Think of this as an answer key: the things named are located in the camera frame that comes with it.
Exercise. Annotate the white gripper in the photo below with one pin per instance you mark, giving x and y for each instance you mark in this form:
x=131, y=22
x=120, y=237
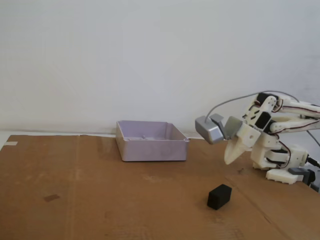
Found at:
x=246, y=138

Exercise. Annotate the black block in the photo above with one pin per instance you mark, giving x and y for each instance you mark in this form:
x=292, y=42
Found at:
x=218, y=197

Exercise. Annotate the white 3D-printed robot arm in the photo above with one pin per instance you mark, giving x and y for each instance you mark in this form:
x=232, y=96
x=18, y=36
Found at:
x=298, y=152

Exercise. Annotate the grey plastic box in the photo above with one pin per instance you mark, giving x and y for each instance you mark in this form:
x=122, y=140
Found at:
x=152, y=152

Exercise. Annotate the silver webcam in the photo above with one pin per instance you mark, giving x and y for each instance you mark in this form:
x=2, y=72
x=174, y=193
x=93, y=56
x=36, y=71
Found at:
x=210, y=131

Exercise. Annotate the grey table clamp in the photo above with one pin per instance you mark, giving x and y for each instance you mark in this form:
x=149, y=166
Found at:
x=298, y=171

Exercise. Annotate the brown cardboard sheet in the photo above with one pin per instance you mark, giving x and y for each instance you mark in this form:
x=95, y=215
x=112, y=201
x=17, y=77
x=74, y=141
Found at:
x=125, y=200

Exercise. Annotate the brown tape piece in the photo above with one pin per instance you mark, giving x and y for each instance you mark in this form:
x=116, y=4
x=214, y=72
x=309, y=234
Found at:
x=51, y=197

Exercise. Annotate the white tape piece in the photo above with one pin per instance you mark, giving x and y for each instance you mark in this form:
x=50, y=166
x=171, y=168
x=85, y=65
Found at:
x=11, y=143

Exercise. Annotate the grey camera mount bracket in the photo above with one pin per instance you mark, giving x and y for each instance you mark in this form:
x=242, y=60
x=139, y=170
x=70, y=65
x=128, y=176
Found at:
x=233, y=126

